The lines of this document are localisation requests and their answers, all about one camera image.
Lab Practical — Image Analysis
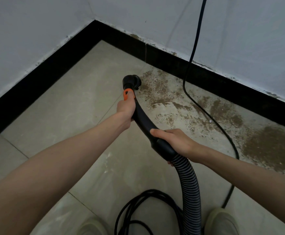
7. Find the person's left hand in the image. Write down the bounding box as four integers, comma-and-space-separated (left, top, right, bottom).
116, 90, 136, 131

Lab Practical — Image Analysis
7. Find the person's right hand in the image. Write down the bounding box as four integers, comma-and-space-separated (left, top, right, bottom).
149, 128, 203, 167

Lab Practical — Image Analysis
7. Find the black ribbed vacuum hose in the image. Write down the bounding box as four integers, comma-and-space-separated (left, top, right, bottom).
122, 74, 202, 235

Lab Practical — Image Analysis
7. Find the brown dirt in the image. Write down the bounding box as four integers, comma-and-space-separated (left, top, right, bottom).
139, 70, 285, 178

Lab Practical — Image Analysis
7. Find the black power cord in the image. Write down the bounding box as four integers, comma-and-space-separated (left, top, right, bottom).
114, 0, 240, 235

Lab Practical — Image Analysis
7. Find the person's left forearm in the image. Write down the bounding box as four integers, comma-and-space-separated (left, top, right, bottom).
0, 112, 127, 235

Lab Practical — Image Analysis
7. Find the person's right forearm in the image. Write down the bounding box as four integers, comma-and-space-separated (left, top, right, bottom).
195, 144, 285, 233

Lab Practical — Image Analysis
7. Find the person's right shoe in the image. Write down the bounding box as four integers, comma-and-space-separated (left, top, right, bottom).
204, 208, 240, 235

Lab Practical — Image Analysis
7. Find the person's shoe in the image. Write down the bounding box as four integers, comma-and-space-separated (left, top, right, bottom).
204, 208, 240, 235
77, 216, 109, 235

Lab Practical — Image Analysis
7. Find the person's left shoe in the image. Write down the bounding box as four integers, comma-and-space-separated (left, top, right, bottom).
77, 216, 109, 235

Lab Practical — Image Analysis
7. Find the black baseboard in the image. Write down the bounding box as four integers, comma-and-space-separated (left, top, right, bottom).
0, 20, 285, 147

